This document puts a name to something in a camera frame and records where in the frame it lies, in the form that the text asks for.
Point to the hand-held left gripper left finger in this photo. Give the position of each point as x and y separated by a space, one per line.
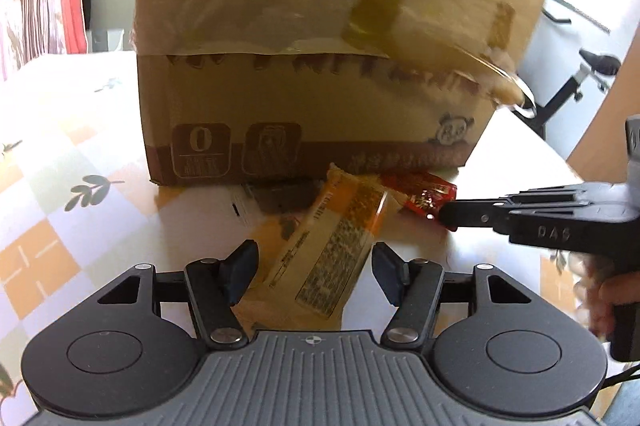
241 270

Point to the brown cardboard box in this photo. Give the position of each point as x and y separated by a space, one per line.
320 121

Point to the red snack packet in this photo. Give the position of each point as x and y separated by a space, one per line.
425 198

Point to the black exercise bike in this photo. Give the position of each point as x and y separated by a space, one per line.
575 76

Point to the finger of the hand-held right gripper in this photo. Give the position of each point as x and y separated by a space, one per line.
540 195
470 215

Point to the checkered flower tablecloth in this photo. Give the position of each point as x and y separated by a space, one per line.
75 186

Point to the person's right hand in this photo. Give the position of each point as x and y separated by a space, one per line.
597 296

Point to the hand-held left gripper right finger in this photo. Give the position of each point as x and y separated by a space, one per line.
387 272

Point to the yellow cake snack packet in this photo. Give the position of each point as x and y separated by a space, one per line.
330 246

